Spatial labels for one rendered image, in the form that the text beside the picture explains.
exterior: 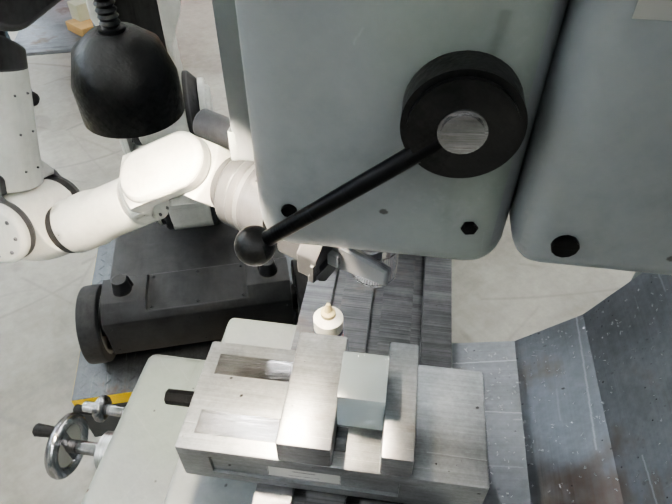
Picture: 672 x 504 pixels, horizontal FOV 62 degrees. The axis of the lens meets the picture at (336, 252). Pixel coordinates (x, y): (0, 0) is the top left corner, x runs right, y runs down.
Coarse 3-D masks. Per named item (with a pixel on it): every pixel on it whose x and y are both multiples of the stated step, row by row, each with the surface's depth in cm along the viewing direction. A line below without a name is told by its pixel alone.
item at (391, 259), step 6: (366, 252) 54; (372, 252) 54; (378, 252) 54; (384, 252) 54; (378, 258) 54; (384, 258) 54; (390, 258) 55; (396, 258) 56; (390, 264) 55; (396, 264) 57; (396, 270) 58; (354, 276) 58; (390, 276) 57; (360, 282) 57; (366, 282) 57; (372, 282) 57; (390, 282) 57
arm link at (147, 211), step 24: (168, 144) 61; (192, 144) 59; (120, 168) 64; (144, 168) 61; (168, 168) 60; (192, 168) 59; (120, 192) 64; (144, 192) 61; (168, 192) 60; (144, 216) 66
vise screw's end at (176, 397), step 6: (168, 390) 70; (174, 390) 70; (180, 390) 70; (168, 396) 69; (174, 396) 69; (180, 396) 69; (186, 396) 69; (192, 396) 69; (168, 402) 70; (174, 402) 69; (180, 402) 69; (186, 402) 69
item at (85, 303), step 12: (84, 288) 139; (96, 288) 138; (84, 300) 135; (96, 300) 136; (84, 312) 133; (96, 312) 134; (84, 324) 132; (96, 324) 133; (84, 336) 133; (96, 336) 133; (84, 348) 134; (96, 348) 134; (108, 348) 144; (96, 360) 137; (108, 360) 140
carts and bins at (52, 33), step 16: (64, 0) 347; (80, 0) 310; (48, 16) 330; (64, 16) 330; (80, 16) 310; (32, 32) 314; (48, 32) 314; (64, 32) 314; (80, 32) 306; (32, 48) 299; (48, 48) 299; (64, 48) 299; (32, 96) 313
